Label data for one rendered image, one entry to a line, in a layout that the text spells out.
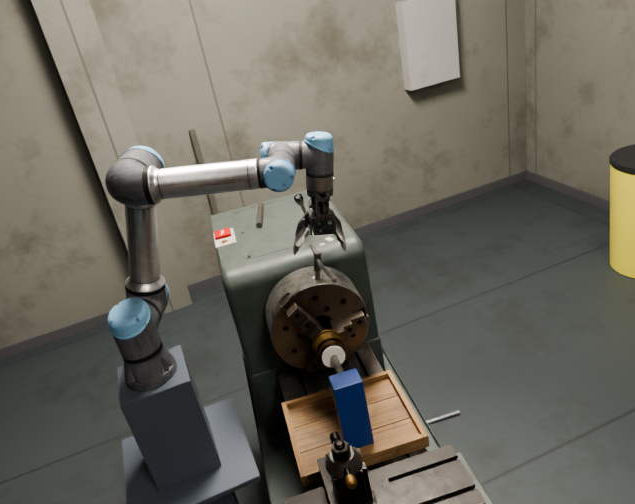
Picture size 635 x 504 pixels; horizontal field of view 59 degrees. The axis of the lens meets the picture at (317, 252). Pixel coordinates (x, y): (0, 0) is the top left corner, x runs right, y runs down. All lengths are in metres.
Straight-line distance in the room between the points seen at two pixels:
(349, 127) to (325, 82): 0.40
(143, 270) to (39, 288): 2.73
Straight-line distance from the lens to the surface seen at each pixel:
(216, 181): 1.38
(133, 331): 1.61
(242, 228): 2.10
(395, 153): 4.62
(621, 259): 3.95
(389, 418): 1.70
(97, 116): 3.81
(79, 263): 4.28
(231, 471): 1.87
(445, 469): 1.45
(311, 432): 1.70
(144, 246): 1.64
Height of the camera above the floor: 2.08
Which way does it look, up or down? 27 degrees down
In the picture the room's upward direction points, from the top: 12 degrees counter-clockwise
